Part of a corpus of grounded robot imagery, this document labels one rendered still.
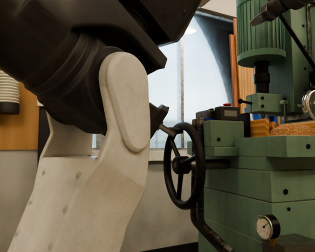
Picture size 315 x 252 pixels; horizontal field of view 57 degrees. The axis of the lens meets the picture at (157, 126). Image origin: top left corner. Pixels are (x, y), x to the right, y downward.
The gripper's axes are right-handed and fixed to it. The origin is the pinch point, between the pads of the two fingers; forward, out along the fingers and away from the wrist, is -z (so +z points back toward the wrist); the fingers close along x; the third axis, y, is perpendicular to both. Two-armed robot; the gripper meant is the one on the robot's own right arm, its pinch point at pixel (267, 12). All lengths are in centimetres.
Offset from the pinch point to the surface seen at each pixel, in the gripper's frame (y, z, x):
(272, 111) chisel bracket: 30.8, -10.6, 13.0
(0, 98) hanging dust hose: -49, -113, 82
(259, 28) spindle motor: 3.6, -7.7, -1.1
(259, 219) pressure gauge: 40, 10, 53
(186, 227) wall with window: 111, -148, 40
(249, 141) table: 27.6, -1.0, 34.1
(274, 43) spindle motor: 11.1, -5.7, -0.8
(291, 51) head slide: 18.2, -7.4, -7.1
